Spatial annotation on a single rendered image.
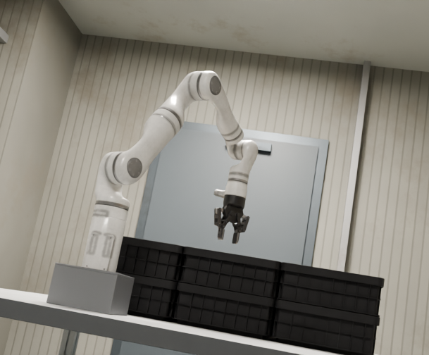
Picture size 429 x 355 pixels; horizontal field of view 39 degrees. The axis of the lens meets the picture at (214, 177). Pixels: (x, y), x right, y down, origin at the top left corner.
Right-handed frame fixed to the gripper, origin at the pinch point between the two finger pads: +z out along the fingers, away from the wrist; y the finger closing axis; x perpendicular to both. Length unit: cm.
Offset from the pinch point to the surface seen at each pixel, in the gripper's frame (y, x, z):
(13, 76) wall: -25, 254, -109
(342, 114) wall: 196, 154, -138
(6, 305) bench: -78, -32, 31
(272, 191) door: 161, 179, -69
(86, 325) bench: -64, -44, 32
